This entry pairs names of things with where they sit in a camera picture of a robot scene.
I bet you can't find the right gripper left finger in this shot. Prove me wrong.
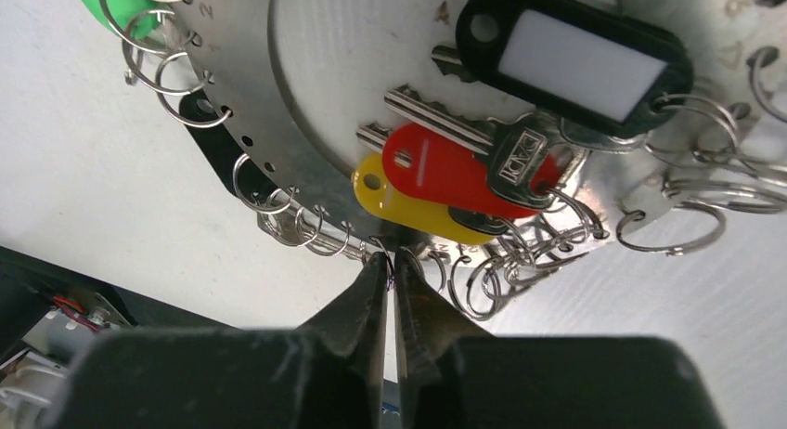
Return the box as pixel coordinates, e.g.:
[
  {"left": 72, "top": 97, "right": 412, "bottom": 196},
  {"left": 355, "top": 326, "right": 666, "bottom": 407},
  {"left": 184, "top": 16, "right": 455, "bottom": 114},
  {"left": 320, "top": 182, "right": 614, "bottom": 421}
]
[{"left": 55, "top": 253, "right": 388, "bottom": 428}]

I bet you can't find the green key tag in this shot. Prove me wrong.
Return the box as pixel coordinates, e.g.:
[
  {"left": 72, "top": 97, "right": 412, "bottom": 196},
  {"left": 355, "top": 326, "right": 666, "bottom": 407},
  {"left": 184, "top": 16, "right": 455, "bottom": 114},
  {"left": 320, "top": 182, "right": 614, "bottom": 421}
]
[{"left": 81, "top": 0, "right": 161, "bottom": 39}]

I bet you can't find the black key tag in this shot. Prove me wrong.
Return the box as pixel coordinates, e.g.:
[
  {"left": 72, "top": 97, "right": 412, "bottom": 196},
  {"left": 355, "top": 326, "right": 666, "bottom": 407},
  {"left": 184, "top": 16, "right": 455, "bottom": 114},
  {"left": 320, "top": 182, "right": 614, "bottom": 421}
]
[{"left": 455, "top": 0, "right": 695, "bottom": 139}]

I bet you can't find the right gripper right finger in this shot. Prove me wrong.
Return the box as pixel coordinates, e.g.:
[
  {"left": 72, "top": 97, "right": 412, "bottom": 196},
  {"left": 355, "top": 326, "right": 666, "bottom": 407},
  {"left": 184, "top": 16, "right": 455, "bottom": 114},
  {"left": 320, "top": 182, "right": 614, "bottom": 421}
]
[{"left": 393, "top": 248, "right": 723, "bottom": 428}]

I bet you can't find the red key tag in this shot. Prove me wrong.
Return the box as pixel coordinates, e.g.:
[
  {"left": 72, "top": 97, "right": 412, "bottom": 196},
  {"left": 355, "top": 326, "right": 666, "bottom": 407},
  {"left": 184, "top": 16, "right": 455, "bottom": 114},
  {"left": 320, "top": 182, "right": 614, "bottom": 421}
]
[{"left": 381, "top": 123, "right": 563, "bottom": 219}]

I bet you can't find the yellow key tag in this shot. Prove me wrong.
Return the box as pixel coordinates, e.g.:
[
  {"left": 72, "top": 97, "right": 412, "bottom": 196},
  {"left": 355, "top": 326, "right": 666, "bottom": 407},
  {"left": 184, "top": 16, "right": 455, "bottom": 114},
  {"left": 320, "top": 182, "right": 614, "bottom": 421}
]
[{"left": 351, "top": 154, "right": 493, "bottom": 246}]

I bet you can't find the silver key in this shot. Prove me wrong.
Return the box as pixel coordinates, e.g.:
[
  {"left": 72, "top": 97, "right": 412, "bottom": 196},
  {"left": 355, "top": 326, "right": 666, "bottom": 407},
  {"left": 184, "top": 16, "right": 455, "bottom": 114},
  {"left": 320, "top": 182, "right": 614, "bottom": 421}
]
[{"left": 384, "top": 84, "right": 589, "bottom": 211}]

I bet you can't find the round metal keyring disc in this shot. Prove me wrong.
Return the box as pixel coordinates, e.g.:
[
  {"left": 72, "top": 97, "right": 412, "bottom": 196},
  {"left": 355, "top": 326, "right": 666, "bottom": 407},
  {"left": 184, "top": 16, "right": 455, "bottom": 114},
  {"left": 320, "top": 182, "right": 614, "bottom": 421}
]
[{"left": 97, "top": 0, "right": 787, "bottom": 321}]

